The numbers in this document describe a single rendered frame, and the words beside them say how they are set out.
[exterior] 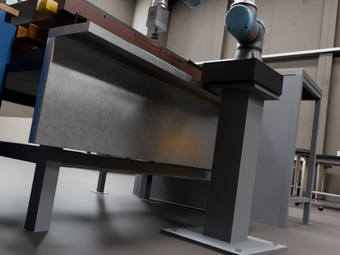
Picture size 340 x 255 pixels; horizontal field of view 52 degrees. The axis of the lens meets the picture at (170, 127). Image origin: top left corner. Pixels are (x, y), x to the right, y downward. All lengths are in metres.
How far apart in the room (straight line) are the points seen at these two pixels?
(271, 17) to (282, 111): 8.15
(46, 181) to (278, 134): 1.61
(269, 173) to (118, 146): 1.31
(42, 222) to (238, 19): 1.09
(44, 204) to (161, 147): 0.58
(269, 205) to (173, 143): 0.98
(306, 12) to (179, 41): 4.26
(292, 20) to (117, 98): 9.01
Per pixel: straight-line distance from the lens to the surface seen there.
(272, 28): 10.34
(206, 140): 1.95
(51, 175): 1.33
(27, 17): 1.64
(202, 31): 11.71
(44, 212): 1.34
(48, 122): 1.19
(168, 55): 1.71
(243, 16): 1.53
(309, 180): 2.94
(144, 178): 2.79
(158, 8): 1.79
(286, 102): 2.48
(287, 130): 2.43
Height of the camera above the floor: 0.30
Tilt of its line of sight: 6 degrees up
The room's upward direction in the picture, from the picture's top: 8 degrees clockwise
